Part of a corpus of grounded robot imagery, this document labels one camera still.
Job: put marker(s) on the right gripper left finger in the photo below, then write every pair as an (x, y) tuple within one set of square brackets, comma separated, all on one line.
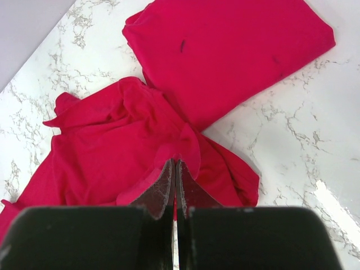
[(156, 240)]

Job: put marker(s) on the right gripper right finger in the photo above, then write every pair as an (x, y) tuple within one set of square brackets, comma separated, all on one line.
[(188, 194)]

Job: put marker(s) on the red t-shirt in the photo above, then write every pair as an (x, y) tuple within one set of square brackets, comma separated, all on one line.
[(207, 57), (113, 146)]

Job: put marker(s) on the folded red t-shirt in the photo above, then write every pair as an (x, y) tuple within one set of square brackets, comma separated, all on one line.
[(207, 57)]

